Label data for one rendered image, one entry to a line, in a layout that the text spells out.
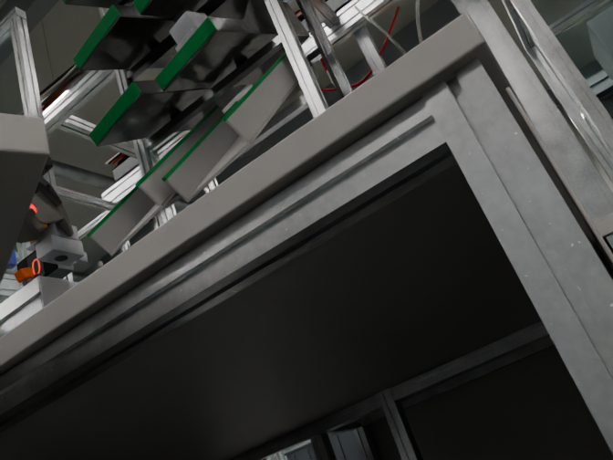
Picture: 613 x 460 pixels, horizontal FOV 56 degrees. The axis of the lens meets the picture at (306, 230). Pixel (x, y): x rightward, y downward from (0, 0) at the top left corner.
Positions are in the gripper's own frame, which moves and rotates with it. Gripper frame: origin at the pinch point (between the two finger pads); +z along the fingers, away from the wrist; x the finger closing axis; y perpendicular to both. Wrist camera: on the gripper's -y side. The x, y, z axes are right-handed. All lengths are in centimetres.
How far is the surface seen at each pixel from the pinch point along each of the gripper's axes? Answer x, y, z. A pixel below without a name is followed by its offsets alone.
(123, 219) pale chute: 20.9, 11.2, 4.1
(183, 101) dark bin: 31.7, -7.0, -5.4
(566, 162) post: 79, -84, 64
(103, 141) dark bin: 21.6, 3.4, -7.2
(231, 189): 52, 40, 7
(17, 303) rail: 11.9, 27.5, 4.6
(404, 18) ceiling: 22, -727, 18
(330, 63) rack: 52, -22, 4
